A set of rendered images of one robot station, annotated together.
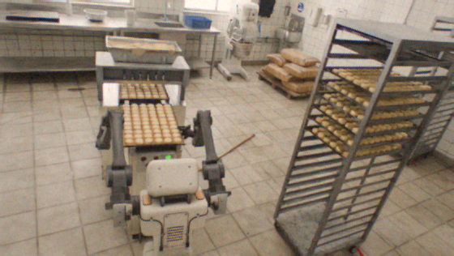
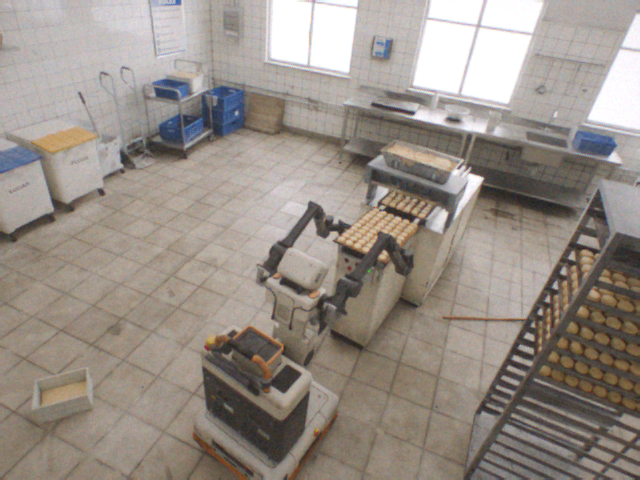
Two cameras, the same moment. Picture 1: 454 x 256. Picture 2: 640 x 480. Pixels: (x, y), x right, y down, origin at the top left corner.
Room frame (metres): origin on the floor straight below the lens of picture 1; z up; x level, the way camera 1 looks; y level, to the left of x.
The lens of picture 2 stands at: (0.15, -1.10, 2.46)
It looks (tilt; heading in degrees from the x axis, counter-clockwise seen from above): 35 degrees down; 53
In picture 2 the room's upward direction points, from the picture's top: 6 degrees clockwise
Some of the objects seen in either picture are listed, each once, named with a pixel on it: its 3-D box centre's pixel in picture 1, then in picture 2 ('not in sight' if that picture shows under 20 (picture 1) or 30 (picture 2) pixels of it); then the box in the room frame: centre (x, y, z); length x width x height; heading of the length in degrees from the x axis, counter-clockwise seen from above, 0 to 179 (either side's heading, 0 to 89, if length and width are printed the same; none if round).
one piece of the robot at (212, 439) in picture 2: not in sight; (233, 456); (0.55, -0.03, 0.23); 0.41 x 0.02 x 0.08; 113
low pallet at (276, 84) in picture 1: (289, 84); not in sight; (5.84, -0.95, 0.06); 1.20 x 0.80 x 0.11; 37
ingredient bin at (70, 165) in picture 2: not in sight; (63, 166); (0.18, 3.68, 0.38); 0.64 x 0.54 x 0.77; 122
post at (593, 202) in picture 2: (301, 136); (527, 323); (2.03, -0.51, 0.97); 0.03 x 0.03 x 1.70; 31
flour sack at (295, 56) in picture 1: (299, 57); not in sight; (5.81, -0.99, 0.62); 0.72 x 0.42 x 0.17; 41
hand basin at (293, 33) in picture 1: (291, 29); not in sight; (6.74, -0.85, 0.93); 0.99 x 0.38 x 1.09; 34
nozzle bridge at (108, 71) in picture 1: (143, 79); (412, 191); (2.46, 0.83, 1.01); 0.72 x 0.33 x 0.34; 115
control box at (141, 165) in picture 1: (155, 161); (357, 268); (1.67, 0.46, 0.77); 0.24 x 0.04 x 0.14; 115
